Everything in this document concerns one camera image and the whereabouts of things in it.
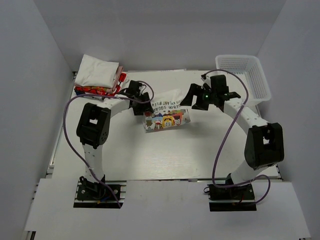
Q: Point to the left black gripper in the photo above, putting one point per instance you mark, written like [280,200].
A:
[142,107]

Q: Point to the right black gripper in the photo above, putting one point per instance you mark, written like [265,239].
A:
[199,95]

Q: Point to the white t shirt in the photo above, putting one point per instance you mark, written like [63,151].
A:
[94,72]
[167,112]

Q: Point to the red printed t shirt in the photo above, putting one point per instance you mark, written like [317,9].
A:
[103,91]

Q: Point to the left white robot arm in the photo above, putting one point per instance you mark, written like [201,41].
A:
[94,124]

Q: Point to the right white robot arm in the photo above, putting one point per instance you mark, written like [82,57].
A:
[264,145]

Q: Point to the white plastic basket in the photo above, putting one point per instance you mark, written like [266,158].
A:
[249,69]

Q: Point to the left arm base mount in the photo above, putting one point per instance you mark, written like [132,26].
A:
[93,195]

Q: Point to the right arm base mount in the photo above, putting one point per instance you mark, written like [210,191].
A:
[234,199]

